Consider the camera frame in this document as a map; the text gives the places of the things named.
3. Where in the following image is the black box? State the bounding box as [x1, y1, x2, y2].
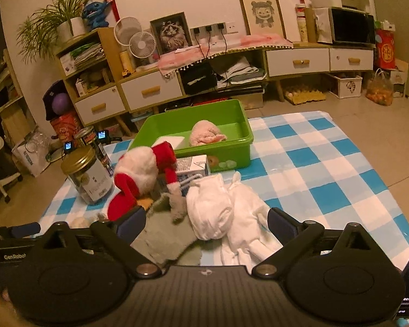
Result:
[179, 62, 219, 95]

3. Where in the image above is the white plush toy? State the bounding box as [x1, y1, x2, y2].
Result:
[131, 191, 203, 268]

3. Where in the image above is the red gift bag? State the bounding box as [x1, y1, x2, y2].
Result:
[375, 29, 396, 71]

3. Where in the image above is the purple ball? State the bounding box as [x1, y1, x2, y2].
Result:
[53, 93, 71, 113]

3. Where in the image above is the tall white canister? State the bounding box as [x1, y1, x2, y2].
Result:
[295, 3, 309, 43]

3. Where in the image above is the framed cat picture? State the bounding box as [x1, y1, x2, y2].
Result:
[150, 11, 193, 55]

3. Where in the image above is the santa plush toy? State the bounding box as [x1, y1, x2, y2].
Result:
[107, 141, 189, 225]

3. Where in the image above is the white cloth toy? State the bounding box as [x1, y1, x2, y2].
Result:
[221, 171, 284, 267]

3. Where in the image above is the printed tin can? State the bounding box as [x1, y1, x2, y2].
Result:
[74, 126, 114, 178]

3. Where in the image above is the blue alien plush toy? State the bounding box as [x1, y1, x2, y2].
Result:
[81, 1, 110, 28]

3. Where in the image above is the potted green plant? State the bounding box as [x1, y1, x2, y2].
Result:
[16, 0, 99, 64]

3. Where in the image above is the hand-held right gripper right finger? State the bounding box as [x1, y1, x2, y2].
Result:
[251, 207, 376, 278]

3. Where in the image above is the stack of papers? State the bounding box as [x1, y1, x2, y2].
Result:
[218, 56, 267, 86]

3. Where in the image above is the white storage crate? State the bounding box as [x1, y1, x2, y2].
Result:
[327, 73, 364, 99]

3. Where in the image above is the plastic bag of oranges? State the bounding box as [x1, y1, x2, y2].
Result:
[365, 68, 395, 106]

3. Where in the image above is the wooden shelf cabinet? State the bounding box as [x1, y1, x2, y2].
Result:
[55, 27, 132, 127]

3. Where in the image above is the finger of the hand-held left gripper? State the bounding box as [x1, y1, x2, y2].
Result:
[0, 222, 42, 239]

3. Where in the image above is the egg tray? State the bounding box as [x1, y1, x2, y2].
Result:
[283, 83, 328, 105]

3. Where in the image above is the open cardboard box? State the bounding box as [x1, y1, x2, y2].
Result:
[390, 59, 409, 98]

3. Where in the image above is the small white desk fan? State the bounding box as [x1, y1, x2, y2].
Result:
[129, 31, 157, 67]

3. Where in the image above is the white cloth bundle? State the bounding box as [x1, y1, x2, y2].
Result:
[186, 174, 233, 241]

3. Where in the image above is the white office chair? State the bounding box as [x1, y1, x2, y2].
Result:
[0, 114, 23, 217]

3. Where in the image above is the orange printed box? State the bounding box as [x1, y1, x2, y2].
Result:
[51, 111, 83, 140]

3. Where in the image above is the pink tasselled cloth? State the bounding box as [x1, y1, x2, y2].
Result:
[157, 34, 294, 76]

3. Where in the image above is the white box in bin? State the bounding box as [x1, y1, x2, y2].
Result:
[153, 135, 187, 151]

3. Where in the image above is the framed cartoon picture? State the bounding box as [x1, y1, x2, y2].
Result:
[238, 0, 287, 38]

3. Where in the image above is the pink plush toy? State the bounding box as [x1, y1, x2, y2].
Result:
[189, 120, 228, 147]

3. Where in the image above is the milk carton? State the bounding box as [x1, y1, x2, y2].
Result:
[157, 154, 212, 199]

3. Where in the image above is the large white desk fan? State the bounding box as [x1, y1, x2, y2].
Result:
[114, 16, 142, 47]

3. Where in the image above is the wooden cabinet with white drawers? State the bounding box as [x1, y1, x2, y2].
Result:
[116, 42, 377, 137]

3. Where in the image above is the green plastic bin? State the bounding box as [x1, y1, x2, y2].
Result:
[128, 99, 254, 172]

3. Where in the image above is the blue white checkered mat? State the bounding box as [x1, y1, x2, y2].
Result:
[39, 110, 409, 273]

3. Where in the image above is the wall power outlet strip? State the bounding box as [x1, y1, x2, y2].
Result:
[190, 21, 239, 38]

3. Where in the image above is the clear jar with gold lid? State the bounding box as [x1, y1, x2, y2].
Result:
[61, 145, 116, 206]

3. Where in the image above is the white plastic bag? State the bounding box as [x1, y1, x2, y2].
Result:
[12, 126, 52, 178]

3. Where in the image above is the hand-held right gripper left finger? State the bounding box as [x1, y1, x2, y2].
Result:
[37, 206, 162, 278]

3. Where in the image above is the black microwave oven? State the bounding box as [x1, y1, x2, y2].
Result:
[314, 7, 376, 46]

